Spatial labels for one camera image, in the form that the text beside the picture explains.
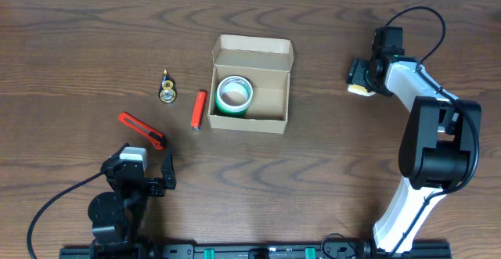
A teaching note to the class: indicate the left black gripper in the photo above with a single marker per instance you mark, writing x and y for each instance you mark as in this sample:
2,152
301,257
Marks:
156,186

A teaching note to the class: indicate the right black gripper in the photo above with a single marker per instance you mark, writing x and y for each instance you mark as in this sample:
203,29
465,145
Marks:
355,73

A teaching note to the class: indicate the yellow sticky note pad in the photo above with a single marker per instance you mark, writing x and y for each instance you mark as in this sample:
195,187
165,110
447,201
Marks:
360,90

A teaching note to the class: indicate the red lighter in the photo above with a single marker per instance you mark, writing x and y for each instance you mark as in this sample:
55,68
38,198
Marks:
198,109

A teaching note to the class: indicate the black yellow correction tape dispenser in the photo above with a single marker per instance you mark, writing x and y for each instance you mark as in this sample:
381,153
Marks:
167,91

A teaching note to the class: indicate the white tape roll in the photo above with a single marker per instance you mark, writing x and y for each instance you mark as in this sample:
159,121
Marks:
235,83

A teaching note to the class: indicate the green tape roll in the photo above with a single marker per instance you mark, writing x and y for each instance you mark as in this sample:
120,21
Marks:
227,108

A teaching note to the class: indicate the cardboard box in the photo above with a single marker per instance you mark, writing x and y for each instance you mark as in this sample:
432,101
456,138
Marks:
250,83

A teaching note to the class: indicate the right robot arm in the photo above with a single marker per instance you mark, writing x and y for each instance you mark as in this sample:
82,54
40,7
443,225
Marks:
439,152

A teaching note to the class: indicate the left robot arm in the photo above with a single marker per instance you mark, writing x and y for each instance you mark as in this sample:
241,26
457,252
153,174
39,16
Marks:
117,215

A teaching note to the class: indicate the red utility knife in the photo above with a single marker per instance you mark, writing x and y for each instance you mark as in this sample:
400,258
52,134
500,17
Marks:
157,138

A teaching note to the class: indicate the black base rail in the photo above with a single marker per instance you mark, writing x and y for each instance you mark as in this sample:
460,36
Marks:
187,251

